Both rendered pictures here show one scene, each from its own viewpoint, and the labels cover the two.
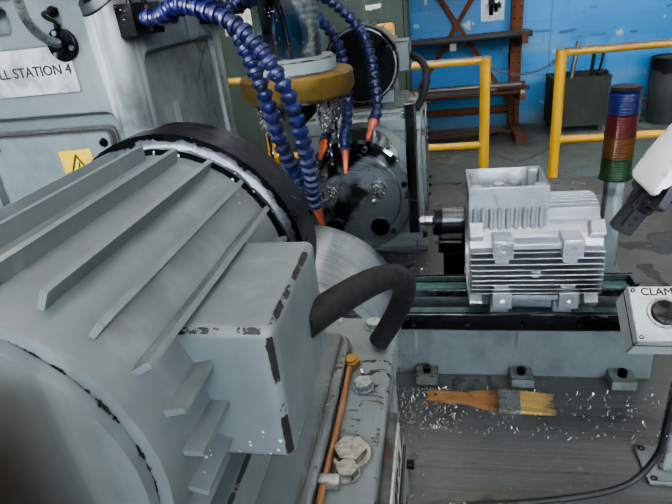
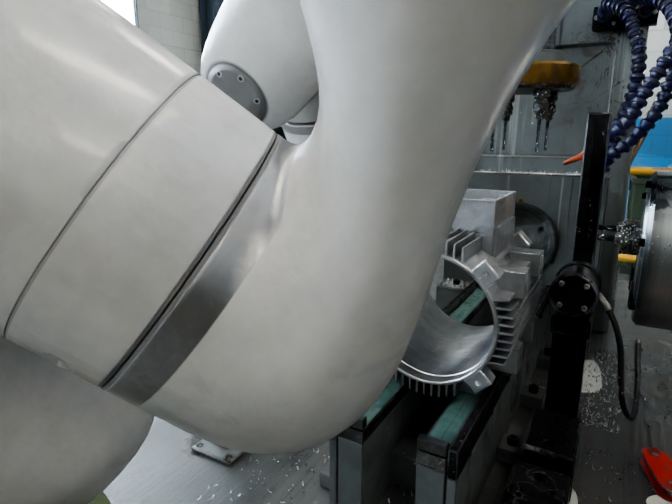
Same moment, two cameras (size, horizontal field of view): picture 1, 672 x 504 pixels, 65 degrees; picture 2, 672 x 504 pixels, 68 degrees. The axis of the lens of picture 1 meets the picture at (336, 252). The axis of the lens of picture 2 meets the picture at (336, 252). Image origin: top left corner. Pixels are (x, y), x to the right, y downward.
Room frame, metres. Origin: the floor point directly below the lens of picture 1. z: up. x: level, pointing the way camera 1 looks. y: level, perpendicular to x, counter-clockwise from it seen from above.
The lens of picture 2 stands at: (0.85, -0.96, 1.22)
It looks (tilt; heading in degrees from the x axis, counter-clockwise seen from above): 13 degrees down; 108
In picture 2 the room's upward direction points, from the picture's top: straight up
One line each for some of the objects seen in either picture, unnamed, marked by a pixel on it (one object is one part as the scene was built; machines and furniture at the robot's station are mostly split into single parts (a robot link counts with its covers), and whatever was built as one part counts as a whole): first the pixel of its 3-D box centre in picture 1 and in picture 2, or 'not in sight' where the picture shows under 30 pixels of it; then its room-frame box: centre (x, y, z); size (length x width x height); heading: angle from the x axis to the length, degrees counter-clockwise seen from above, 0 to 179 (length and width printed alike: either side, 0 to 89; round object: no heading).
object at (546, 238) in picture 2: not in sight; (516, 239); (0.89, 0.08, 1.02); 0.15 x 0.02 x 0.15; 167
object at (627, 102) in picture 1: (624, 101); not in sight; (1.05, -0.60, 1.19); 0.06 x 0.06 x 0.04
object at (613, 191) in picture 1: (613, 187); not in sight; (1.05, -0.60, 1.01); 0.08 x 0.08 x 0.42; 77
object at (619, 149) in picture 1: (618, 146); not in sight; (1.05, -0.60, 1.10); 0.06 x 0.06 x 0.04
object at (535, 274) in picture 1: (527, 248); (453, 295); (0.80, -0.32, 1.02); 0.20 x 0.19 x 0.19; 78
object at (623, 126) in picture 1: (621, 124); not in sight; (1.05, -0.60, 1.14); 0.06 x 0.06 x 0.04
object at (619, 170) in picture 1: (615, 167); not in sight; (1.05, -0.60, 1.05); 0.06 x 0.06 x 0.04
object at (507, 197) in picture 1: (504, 197); (466, 220); (0.81, -0.29, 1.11); 0.12 x 0.11 x 0.07; 78
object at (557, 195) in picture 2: not in sight; (521, 253); (0.91, 0.14, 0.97); 0.30 x 0.11 x 0.34; 167
